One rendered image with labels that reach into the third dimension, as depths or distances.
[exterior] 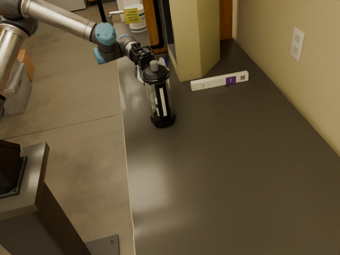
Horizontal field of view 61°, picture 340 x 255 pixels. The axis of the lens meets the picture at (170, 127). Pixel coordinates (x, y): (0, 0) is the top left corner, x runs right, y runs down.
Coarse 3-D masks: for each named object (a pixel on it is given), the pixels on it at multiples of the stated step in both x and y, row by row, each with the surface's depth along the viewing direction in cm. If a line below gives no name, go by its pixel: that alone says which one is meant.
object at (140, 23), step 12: (108, 0) 144; (120, 0) 144; (132, 0) 145; (144, 0) 145; (108, 12) 148; (120, 12) 148; (132, 12) 148; (144, 12) 149; (120, 24) 152; (132, 24) 152; (144, 24) 153; (156, 24) 153; (144, 36) 157; (156, 36) 157
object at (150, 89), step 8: (168, 72) 104; (152, 80) 101; (168, 80) 106; (152, 88) 104; (168, 88) 107; (152, 96) 107; (168, 96) 108; (152, 104) 110; (152, 112) 113; (160, 120) 114
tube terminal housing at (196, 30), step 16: (176, 0) 117; (192, 0) 118; (208, 0) 126; (176, 16) 121; (192, 16) 122; (208, 16) 130; (176, 32) 125; (192, 32) 126; (208, 32) 134; (176, 48) 130; (192, 48) 131; (208, 48) 139; (176, 64) 141; (192, 64) 136; (208, 64) 144
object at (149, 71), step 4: (152, 64) 101; (156, 64) 101; (148, 68) 105; (152, 68) 102; (156, 68) 102; (160, 68) 104; (164, 68) 103; (144, 72) 103; (148, 72) 102; (152, 72) 102; (156, 72) 102; (160, 72) 102; (164, 72) 102; (144, 76) 103; (148, 76) 102; (152, 76) 101; (156, 76) 101; (160, 76) 101
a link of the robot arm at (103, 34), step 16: (0, 0) 107; (16, 0) 104; (32, 0) 106; (16, 16) 112; (32, 16) 108; (48, 16) 107; (64, 16) 107; (80, 16) 110; (80, 32) 108; (96, 32) 106; (112, 32) 107; (112, 48) 114
